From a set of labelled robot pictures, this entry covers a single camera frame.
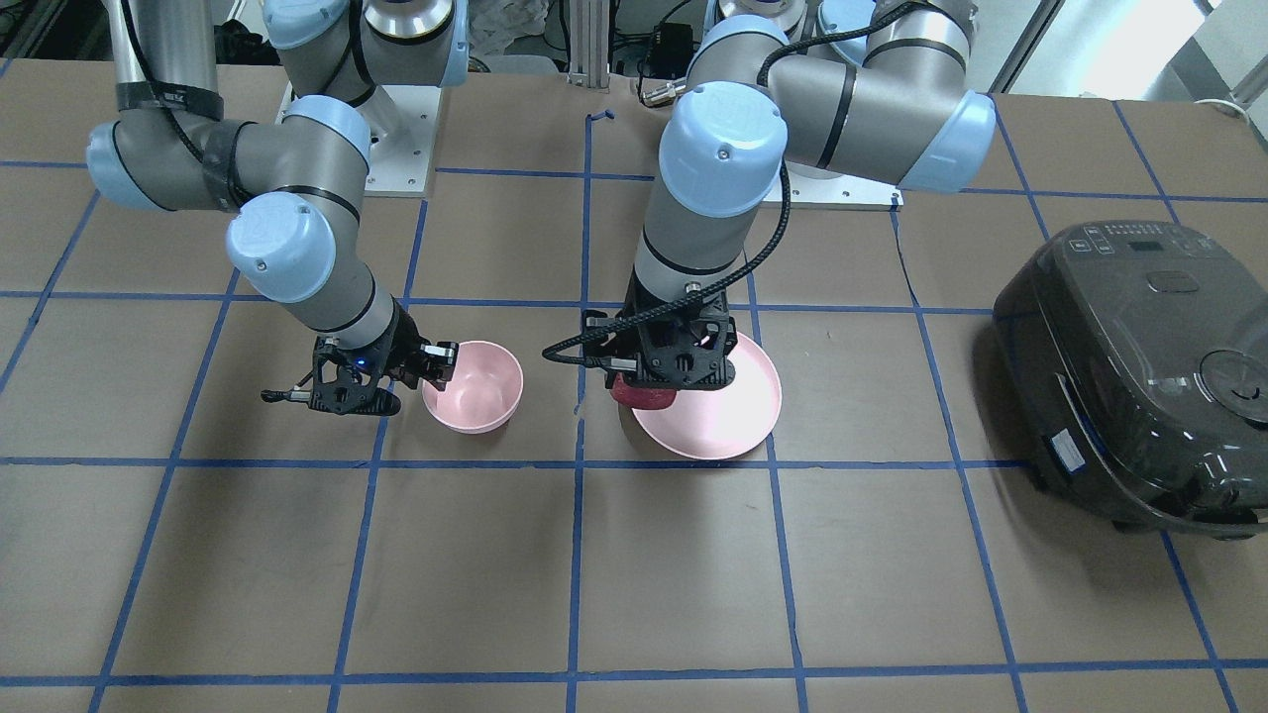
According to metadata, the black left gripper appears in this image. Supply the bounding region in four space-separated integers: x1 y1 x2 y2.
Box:
582 292 738 391

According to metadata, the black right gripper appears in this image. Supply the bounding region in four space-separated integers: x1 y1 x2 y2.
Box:
260 304 462 415

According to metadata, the red apple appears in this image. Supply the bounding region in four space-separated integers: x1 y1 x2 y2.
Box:
610 373 680 411

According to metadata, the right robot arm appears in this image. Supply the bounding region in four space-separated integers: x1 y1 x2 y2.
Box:
85 1 470 416

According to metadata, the pink plate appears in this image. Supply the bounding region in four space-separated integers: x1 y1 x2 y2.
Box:
633 332 784 461

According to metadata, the pink bowl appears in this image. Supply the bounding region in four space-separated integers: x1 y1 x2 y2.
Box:
421 343 524 434

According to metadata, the dark rice cooker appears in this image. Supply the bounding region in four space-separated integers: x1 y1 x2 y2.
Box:
993 219 1267 539

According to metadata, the black braided cable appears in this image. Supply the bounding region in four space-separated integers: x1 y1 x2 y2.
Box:
541 10 952 363

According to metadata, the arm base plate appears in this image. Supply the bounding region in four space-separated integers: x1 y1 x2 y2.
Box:
787 161 904 211
275 82 443 197

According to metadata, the aluminium frame post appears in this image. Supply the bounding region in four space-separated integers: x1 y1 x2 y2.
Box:
567 0 611 93

